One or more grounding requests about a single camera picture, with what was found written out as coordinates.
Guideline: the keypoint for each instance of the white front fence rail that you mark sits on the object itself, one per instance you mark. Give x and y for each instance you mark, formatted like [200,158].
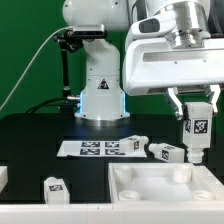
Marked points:
[110,214]

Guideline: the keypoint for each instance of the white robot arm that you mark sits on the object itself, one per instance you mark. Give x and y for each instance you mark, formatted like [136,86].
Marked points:
[103,98]

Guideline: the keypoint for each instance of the paper sheet with tags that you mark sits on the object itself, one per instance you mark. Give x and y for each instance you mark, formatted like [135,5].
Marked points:
[94,149]

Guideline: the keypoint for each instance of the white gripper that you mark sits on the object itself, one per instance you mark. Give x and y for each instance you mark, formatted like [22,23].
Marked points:
[151,66]

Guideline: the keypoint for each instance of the white left fence piece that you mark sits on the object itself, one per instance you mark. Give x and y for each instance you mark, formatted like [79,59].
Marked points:
[3,177]

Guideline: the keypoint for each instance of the white square tabletop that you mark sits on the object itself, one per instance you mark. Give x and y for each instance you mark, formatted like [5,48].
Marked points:
[160,182]

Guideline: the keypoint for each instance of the black camera on stand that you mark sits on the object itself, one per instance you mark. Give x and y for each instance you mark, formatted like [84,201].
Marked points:
[71,41]

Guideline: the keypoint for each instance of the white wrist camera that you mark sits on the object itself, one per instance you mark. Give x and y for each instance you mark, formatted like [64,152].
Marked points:
[151,27]

